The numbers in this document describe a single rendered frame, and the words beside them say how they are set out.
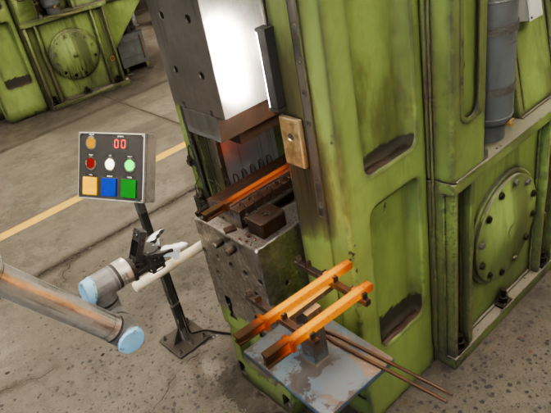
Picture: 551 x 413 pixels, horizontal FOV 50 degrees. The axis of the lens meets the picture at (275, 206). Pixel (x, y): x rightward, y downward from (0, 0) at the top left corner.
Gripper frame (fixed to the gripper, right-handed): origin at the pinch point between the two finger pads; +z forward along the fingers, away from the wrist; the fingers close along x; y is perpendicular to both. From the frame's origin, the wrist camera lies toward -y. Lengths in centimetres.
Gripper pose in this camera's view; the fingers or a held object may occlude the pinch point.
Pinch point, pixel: (175, 233)
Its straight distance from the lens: 207.4
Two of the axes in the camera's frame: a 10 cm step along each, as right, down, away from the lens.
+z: 7.3, -4.6, 5.1
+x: 6.7, 3.0, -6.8
